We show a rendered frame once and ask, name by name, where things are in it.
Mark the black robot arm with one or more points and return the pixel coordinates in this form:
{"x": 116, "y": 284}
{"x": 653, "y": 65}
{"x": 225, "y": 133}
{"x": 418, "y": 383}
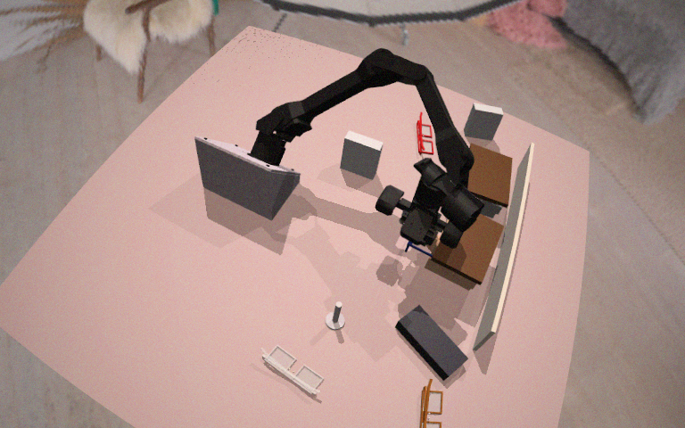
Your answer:
{"x": 382, "y": 68}

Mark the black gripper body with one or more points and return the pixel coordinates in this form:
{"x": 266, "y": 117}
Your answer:
{"x": 390, "y": 199}

